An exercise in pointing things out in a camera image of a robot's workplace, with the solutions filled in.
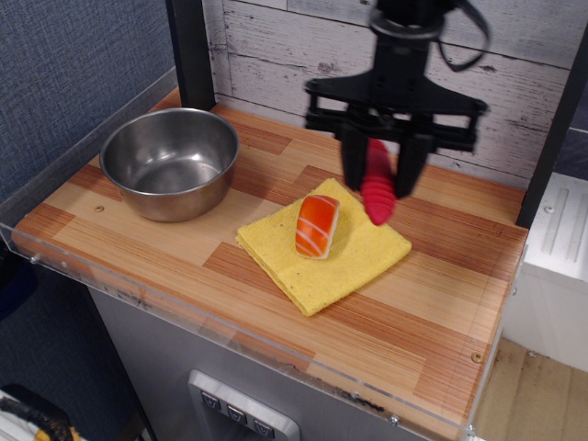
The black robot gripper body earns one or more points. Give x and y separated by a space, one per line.
395 99

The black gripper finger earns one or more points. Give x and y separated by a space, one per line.
417 142
354 153

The metal spoon with red handle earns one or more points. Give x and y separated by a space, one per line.
377 189

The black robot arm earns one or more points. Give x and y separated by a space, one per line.
417 12

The salmon nigiri sushi toy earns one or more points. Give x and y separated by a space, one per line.
316 224

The yellow folded cloth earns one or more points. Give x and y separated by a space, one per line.
360 252

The stainless steel bowl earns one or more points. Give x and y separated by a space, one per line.
172 165

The clear acrylic table guard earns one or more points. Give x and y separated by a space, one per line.
405 357

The grey cabinet with button panel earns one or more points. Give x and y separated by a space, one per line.
206 376

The black vertical post right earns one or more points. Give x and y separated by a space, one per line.
561 122

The black vertical post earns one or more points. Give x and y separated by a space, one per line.
561 122
191 53

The black vertical post left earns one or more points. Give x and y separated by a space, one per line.
191 53

